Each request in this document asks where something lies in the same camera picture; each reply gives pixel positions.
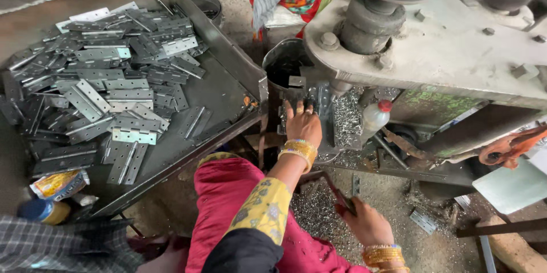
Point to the person's right hand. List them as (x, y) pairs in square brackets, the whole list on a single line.
[(367, 224)]

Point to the person's left hand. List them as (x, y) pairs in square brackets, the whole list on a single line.
[(304, 127)]

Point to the person's right fingers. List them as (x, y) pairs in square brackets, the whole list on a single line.
[(344, 211)]

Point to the narrow steel hinge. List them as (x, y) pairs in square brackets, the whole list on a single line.
[(356, 185)]

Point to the gold bangles on right wrist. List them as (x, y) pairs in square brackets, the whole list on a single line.
[(382, 256)]

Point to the gold bangles on wrist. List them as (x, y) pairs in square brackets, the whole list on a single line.
[(299, 150), (382, 256)]

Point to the gold bangles on left wrist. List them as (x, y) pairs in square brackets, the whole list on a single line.
[(299, 150)]

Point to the wide steel hinge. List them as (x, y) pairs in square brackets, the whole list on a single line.
[(422, 220)]

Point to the heap of metal shavings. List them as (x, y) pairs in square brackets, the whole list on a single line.
[(347, 119)]

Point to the plastic bottle with red cap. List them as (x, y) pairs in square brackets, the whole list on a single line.
[(376, 119)]

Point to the person's red clothing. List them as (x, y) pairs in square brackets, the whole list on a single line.
[(218, 196)]

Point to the dark metal bar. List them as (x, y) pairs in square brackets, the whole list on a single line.
[(500, 227)]

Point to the dark metal can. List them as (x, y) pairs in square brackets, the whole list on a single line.
[(277, 57)]

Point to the pale green sheet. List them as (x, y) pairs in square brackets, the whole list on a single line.
[(510, 186)]

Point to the sheet metal tray table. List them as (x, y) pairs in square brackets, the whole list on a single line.
[(222, 93)]

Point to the wooden plank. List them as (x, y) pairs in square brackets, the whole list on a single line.
[(513, 249)]

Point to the orange cloth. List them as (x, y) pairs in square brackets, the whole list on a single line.
[(508, 147)]

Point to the grey metal press machine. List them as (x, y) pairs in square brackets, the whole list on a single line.
[(448, 51)]

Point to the black metal bucket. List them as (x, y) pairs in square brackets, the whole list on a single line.
[(210, 4)]

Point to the pile of steel hinges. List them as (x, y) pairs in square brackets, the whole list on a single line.
[(111, 81)]

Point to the grey checked cloth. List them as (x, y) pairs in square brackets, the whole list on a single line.
[(64, 245)]

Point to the yellow snack packet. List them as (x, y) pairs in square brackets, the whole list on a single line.
[(57, 184)]

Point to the yellow bottle with blue cap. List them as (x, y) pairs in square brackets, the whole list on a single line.
[(42, 212)]

